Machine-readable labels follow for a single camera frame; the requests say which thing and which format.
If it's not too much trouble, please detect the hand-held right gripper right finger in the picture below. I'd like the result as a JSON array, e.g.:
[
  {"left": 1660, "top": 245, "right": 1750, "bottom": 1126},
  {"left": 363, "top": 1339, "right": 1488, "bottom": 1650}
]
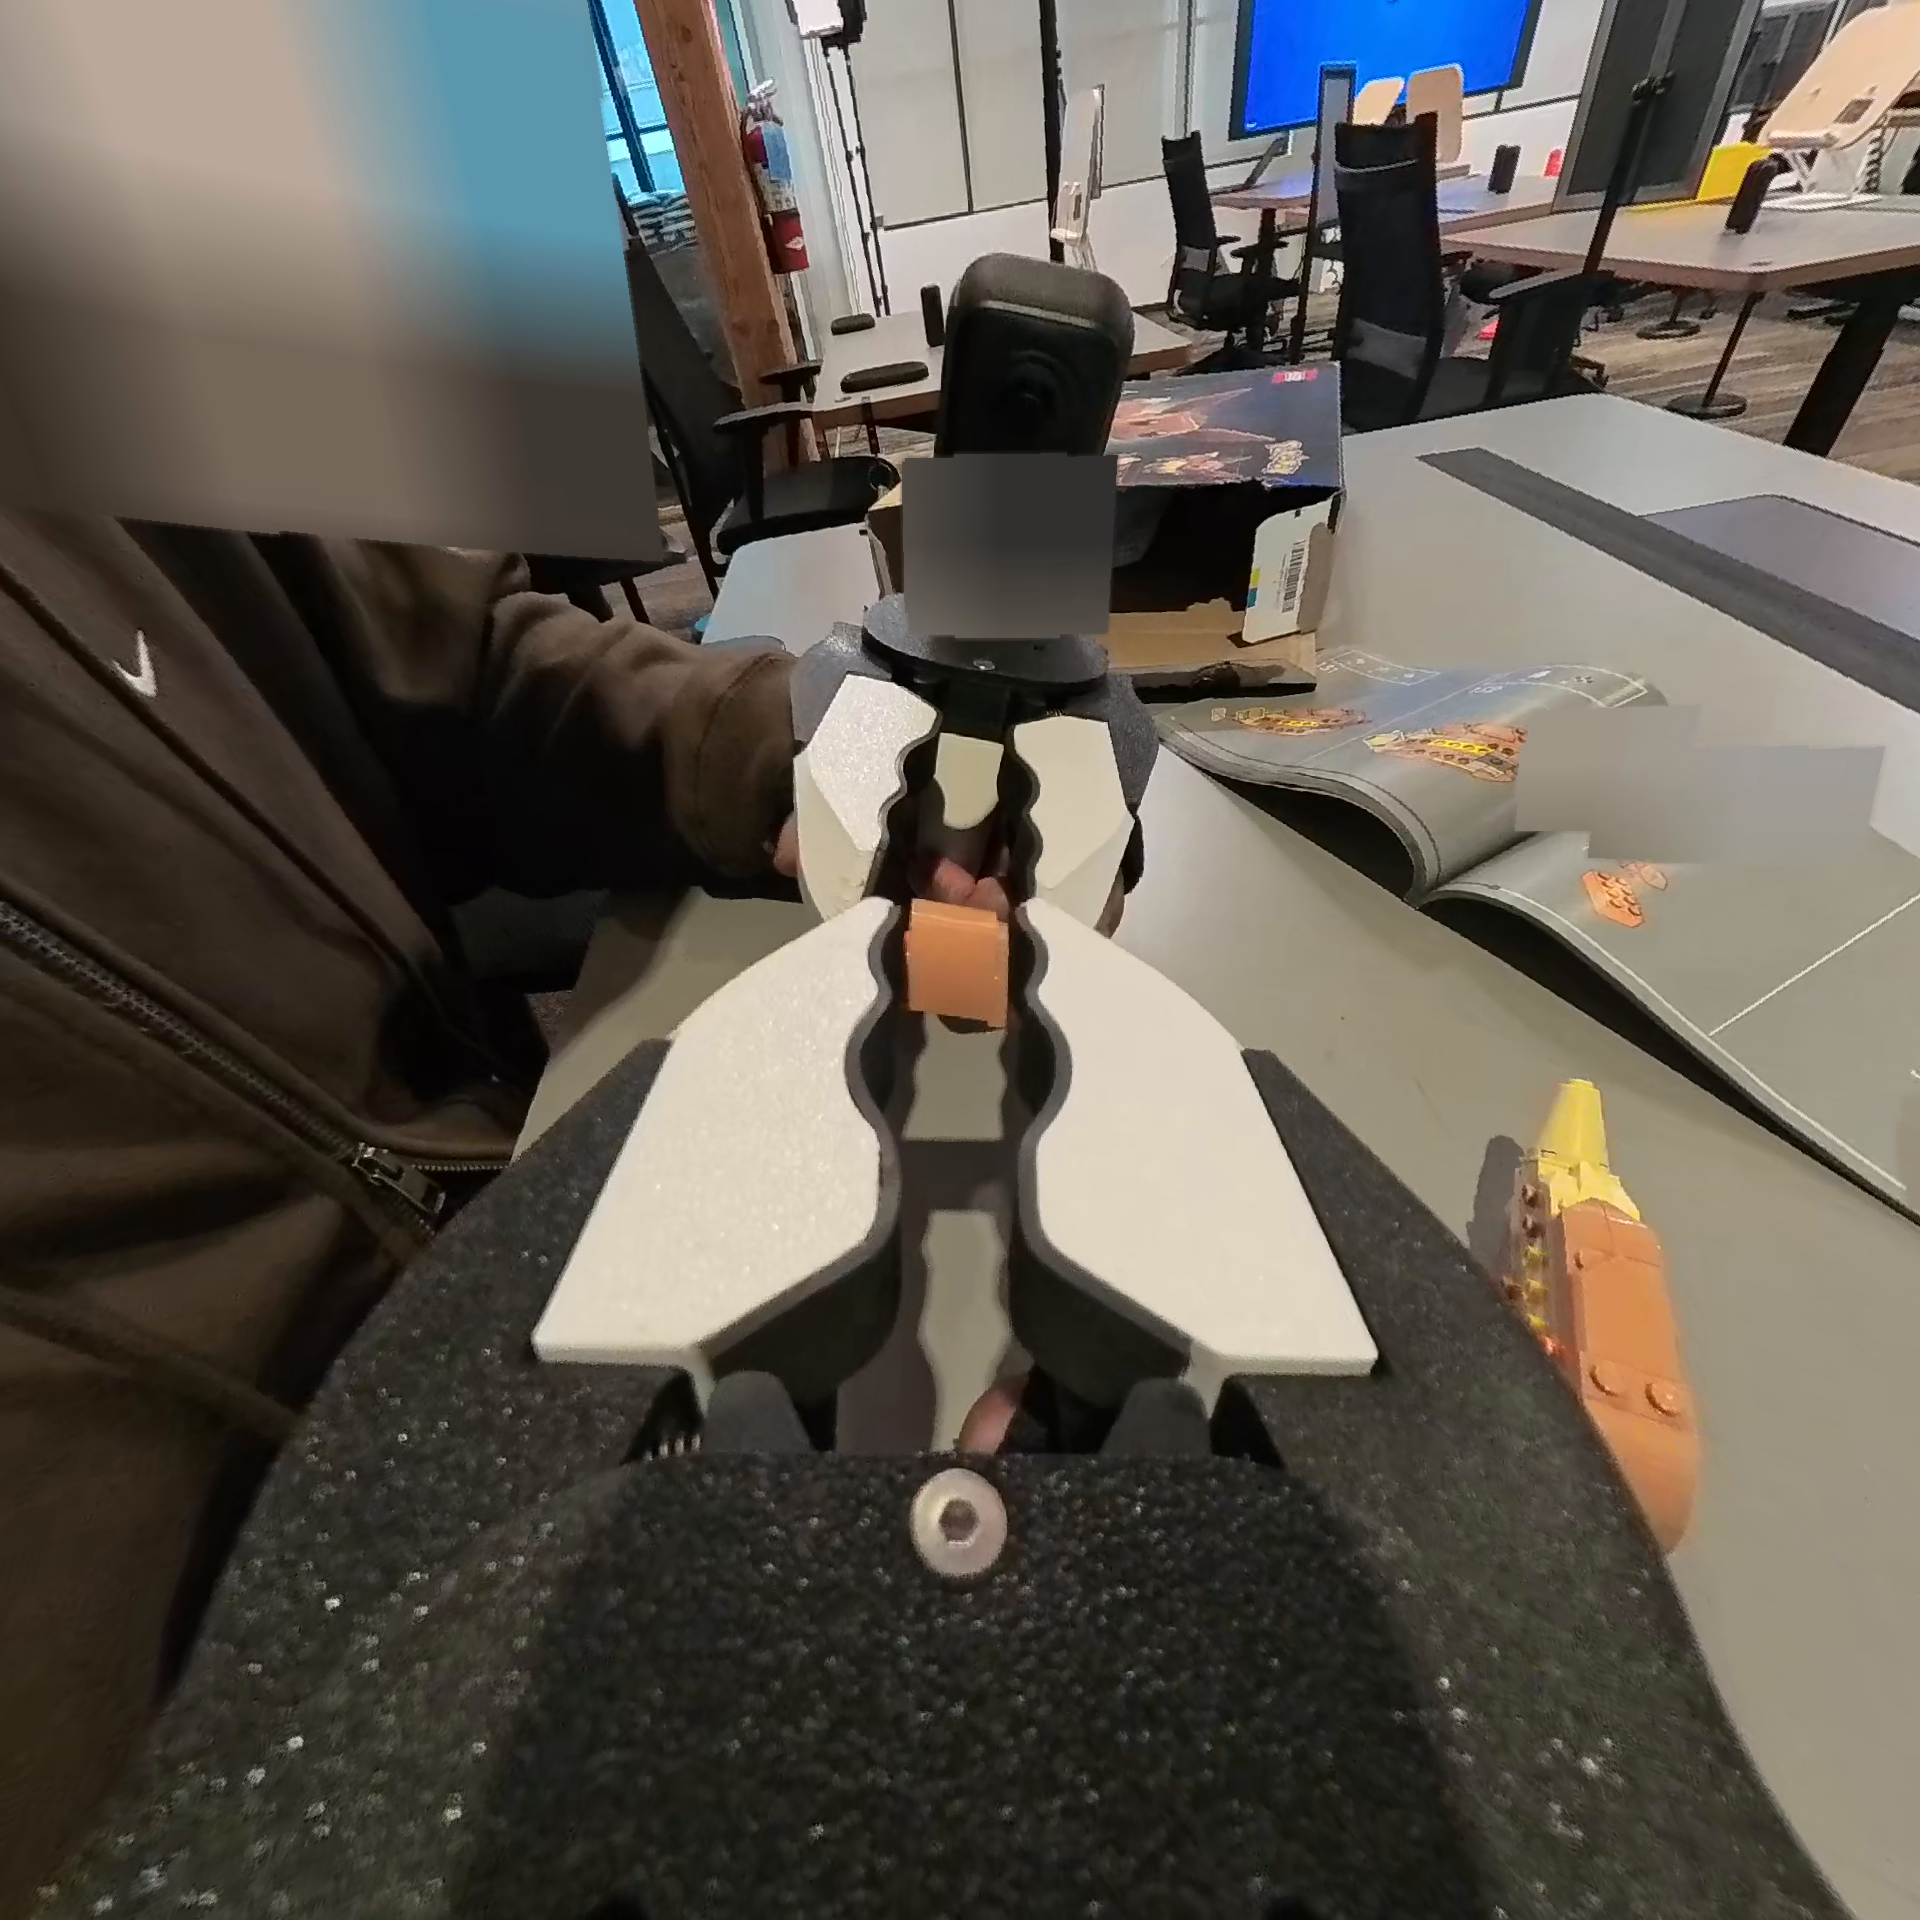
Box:
[{"left": 1012, "top": 899, "right": 1380, "bottom": 1385}]

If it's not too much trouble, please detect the grey panel on stand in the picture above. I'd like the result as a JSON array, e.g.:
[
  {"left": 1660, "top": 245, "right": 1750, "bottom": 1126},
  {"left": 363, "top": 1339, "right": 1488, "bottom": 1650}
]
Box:
[{"left": 1559, "top": 0, "right": 1763, "bottom": 214}]

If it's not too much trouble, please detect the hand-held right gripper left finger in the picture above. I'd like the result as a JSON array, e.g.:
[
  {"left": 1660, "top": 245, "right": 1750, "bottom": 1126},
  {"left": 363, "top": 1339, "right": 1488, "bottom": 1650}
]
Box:
[{"left": 531, "top": 899, "right": 902, "bottom": 1403}]

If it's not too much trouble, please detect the grey desk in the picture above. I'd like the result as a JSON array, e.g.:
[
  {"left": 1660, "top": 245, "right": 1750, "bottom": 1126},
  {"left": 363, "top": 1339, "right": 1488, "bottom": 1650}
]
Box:
[{"left": 509, "top": 393, "right": 1920, "bottom": 1920}]

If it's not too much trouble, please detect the red fire extinguisher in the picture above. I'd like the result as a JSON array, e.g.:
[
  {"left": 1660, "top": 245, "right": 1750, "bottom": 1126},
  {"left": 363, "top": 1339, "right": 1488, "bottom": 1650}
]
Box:
[{"left": 740, "top": 79, "right": 811, "bottom": 278}]

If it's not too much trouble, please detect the long wooden table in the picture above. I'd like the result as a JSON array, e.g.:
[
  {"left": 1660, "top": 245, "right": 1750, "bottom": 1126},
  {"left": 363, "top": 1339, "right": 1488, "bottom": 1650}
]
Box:
[{"left": 805, "top": 305, "right": 1199, "bottom": 438}]

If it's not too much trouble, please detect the black tripod stand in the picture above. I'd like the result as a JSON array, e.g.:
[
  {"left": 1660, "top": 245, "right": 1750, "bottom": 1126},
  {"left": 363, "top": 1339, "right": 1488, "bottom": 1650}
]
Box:
[{"left": 805, "top": 0, "right": 889, "bottom": 327}]

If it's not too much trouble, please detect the black office chair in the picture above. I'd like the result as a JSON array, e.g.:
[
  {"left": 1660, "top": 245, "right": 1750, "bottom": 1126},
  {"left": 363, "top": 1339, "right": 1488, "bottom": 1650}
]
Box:
[
  {"left": 1331, "top": 116, "right": 1615, "bottom": 438},
  {"left": 610, "top": 177, "right": 902, "bottom": 603},
  {"left": 1161, "top": 128, "right": 1302, "bottom": 374}
]

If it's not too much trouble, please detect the blue wall screen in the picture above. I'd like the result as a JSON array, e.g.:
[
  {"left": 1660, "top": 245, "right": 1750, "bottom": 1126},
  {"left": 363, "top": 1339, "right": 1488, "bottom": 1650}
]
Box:
[{"left": 1228, "top": 0, "right": 1544, "bottom": 144}]

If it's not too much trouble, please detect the silver monitor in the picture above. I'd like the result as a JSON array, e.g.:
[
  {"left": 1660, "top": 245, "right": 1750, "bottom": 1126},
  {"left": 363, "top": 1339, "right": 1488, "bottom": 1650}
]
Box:
[{"left": 1054, "top": 89, "right": 1116, "bottom": 272}]

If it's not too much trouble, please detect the grey open instruction booklet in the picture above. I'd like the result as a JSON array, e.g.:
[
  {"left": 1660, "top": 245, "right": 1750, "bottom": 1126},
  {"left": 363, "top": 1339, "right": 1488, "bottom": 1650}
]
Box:
[{"left": 1155, "top": 640, "right": 1920, "bottom": 1221}]

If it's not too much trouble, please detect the pale wooden stand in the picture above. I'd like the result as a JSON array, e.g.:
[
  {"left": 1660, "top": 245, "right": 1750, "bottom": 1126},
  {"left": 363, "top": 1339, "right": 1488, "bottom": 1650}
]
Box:
[{"left": 1763, "top": 5, "right": 1920, "bottom": 197}]

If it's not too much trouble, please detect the wooden post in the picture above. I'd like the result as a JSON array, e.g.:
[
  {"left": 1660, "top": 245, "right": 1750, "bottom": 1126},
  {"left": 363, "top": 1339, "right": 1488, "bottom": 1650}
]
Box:
[{"left": 637, "top": 0, "right": 822, "bottom": 465}]

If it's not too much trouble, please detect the brown tan brick-built model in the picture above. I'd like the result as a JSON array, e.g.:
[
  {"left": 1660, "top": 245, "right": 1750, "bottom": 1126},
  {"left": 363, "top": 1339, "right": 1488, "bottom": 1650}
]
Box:
[{"left": 1497, "top": 1076, "right": 1702, "bottom": 1558}]

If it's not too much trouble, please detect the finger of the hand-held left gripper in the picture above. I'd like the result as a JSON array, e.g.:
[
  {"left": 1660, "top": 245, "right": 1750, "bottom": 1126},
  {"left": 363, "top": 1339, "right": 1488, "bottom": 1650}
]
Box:
[
  {"left": 1004, "top": 720, "right": 1138, "bottom": 942},
  {"left": 793, "top": 675, "right": 943, "bottom": 925}
]

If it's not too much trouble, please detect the grey top office table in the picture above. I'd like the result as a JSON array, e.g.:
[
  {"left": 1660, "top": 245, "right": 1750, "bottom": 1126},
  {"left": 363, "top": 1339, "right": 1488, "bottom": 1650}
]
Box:
[{"left": 1440, "top": 192, "right": 1920, "bottom": 463}]

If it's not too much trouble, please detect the cardboard set box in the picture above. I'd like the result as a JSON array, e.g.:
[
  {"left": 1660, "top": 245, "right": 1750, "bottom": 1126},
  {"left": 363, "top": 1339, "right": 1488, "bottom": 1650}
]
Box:
[{"left": 865, "top": 359, "right": 1345, "bottom": 694}]

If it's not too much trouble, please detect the brown curved slope brick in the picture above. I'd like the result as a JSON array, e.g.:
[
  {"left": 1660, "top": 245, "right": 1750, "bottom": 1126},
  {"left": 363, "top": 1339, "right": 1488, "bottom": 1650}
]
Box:
[{"left": 902, "top": 899, "right": 1012, "bottom": 1033}]

